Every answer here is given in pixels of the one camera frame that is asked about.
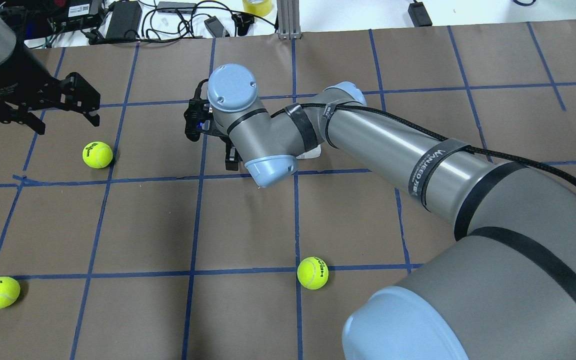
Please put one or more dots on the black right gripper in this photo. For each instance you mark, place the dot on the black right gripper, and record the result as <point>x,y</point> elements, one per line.
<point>231,155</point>

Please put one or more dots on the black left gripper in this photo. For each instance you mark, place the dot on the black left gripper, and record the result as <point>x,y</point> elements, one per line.
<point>24,78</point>

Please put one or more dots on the white blue tennis ball can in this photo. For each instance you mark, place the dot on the white blue tennis ball can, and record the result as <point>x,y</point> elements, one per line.
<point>311,154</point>

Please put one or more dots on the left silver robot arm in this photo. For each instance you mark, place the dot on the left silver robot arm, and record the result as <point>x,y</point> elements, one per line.
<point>18,64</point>

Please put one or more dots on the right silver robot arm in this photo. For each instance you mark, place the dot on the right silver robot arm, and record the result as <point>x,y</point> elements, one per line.
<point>504,290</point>

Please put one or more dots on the tennis ball near left gripper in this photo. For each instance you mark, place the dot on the tennis ball near left gripper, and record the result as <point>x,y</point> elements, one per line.
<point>97,155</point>

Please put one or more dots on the tennis ball centre front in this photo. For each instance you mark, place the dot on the tennis ball centre front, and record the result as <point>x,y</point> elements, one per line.
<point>313,273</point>

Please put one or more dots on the black power adapter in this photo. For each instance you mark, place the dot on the black power adapter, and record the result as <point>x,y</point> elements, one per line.
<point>124,21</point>

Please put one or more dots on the yellow tape roll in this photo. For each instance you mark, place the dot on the yellow tape roll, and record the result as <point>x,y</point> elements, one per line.
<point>260,8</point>

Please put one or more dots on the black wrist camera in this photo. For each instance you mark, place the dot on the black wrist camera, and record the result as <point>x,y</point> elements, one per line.
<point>197,116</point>

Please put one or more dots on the aluminium frame post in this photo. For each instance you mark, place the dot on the aluminium frame post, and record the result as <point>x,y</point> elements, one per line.
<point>288,19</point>

